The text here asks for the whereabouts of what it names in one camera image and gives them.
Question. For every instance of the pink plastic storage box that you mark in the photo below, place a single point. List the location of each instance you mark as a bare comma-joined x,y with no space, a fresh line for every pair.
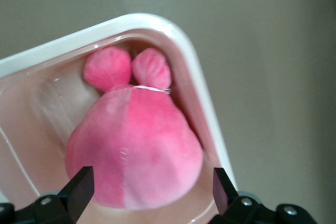
31,119

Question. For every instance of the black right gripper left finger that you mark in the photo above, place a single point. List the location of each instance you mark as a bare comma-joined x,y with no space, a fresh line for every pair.
76,195

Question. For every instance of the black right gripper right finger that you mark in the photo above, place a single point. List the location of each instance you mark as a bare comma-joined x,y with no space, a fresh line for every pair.
228,197

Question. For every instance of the pink plush toy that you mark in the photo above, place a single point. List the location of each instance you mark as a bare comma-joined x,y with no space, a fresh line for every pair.
141,140

